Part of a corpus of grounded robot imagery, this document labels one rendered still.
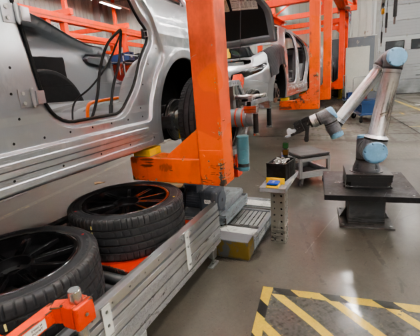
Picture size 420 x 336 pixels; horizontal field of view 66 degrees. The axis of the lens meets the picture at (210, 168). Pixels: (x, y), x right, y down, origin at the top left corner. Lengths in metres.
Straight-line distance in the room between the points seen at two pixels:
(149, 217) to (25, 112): 0.74
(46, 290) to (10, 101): 0.75
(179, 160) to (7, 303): 1.18
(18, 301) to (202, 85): 1.31
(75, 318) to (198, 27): 1.46
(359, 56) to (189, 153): 12.18
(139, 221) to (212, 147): 0.59
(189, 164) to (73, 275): 0.98
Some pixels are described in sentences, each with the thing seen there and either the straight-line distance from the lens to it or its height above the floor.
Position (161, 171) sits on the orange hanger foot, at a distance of 2.12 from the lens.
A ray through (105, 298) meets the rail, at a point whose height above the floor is 0.39.
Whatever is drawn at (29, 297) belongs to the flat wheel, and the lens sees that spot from 1.28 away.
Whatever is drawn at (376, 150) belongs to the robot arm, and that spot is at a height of 0.61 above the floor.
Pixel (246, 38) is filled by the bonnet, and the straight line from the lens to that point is 5.98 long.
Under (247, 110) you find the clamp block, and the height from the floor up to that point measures 0.92.
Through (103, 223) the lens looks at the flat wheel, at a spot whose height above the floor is 0.49.
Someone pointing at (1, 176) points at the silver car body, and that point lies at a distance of 1.50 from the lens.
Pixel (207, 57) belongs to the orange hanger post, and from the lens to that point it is 1.86.
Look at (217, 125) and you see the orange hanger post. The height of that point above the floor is 0.88.
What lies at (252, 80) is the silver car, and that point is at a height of 1.09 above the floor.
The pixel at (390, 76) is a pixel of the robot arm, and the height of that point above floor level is 1.07.
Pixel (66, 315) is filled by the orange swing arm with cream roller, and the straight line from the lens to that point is 1.17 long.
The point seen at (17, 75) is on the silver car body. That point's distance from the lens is 1.57.
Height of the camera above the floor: 1.13
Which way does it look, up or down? 15 degrees down
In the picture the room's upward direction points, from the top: 5 degrees counter-clockwise
